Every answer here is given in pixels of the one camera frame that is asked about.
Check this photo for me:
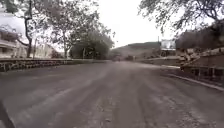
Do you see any dense dark bushy tree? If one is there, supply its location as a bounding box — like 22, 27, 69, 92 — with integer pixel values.
68, 31, 116, 61

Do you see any grey asphalt road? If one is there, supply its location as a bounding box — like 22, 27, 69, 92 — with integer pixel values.
0, 60, 224, 128

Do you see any hill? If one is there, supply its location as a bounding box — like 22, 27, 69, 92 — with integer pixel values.
108, 41, 163, 61

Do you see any pole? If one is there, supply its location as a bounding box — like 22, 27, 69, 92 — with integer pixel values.
157, 35, 161, 58

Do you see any tall leafy tree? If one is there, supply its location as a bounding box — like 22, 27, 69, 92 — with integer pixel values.
39, 0, 105, 60

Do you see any billboard sign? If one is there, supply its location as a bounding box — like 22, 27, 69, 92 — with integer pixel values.
160, 39, 177, 57

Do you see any tall tree with forked trunk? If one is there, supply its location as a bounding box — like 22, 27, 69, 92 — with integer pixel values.
0, 0, 51, 60

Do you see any pale kerb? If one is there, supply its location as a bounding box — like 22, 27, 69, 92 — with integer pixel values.
165, 72, 224, 93

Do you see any bushy hillside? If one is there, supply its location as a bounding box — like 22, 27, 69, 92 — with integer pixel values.
174, 23, 224, 53

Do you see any tree with overhanging branches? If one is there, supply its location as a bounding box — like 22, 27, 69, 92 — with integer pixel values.
138, 0, 224, 35

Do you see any pale building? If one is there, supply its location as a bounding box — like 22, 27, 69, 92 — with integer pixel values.
0, 13, 29, 60

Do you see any low stone wall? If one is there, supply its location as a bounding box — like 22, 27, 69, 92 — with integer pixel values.
0, 58, 111, 73

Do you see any stone wall with railing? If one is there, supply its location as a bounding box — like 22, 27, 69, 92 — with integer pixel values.
134, 47, 224, 83

